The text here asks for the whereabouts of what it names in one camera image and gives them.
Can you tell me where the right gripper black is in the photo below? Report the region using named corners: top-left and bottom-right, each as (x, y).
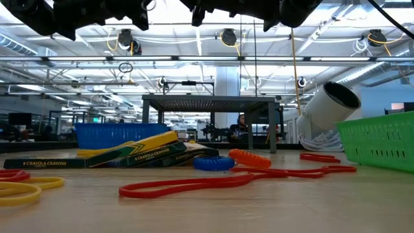
top-left (179, 0), bottom-right (282, 32)

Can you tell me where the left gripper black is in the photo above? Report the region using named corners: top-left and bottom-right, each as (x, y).
top-left (53, 0), bottom-right (150, 41)

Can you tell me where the blue plastic basket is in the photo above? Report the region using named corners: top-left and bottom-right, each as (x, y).
top-left (74, 122), bottom-right (171, 150)

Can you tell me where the blue spiral coil wristband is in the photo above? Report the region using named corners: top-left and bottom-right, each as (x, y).
top-left (193, 155), bottom-right (236, 172)

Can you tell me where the orange spiral coil wristband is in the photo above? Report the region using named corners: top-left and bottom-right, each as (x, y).
top-left (228, 148), bottom-right (273, 170)

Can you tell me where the red rubber band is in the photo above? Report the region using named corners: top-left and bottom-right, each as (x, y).
top-left (0, 168), bottom-right (31, 183)
top-left (118, 172), bottom-right (256, 199)
top-left (230, 165), bottom-right (358, 180)
top-left (299, 153), bottom-right (342, 164)

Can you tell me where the long ceiling light bar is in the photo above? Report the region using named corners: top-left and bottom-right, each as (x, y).
top-left (0, 55), bottom-right (414, 63)

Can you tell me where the white building column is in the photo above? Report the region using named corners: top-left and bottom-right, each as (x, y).
top-left (214, 66), bottom-right (241, 143)

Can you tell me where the grey perforated metal shelf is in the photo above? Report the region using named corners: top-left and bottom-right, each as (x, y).
top-left (141, 94), bottom-right (278, 154)

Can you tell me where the person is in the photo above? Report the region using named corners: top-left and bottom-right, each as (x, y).
top-left (228, 113), bottom-right (249, 144)

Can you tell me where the white crumpled cloth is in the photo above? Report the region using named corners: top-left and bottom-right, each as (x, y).
top-left (298, 130), bottom-right (345, 153)

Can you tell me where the green plastic basket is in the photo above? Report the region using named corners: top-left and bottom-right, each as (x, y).
top-left (336, 111), bottom-right (414, 173)

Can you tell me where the black hanging cable loop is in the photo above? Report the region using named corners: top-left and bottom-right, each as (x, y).
top-left (118, 61), bottom-right (135, 74)

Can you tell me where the yellow hanging cord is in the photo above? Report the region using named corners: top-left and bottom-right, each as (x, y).
top-left (290, 28), bottom-right (302, 117)

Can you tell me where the silver ventilation duct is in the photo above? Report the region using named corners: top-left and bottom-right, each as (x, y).
top-left (332, 48), bottom-right (414, 87)
top-left (0, 32), bottom-right (39, 56)

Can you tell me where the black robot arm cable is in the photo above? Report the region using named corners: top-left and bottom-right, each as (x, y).
top-left (367, 0), bottom-right (414, 40)

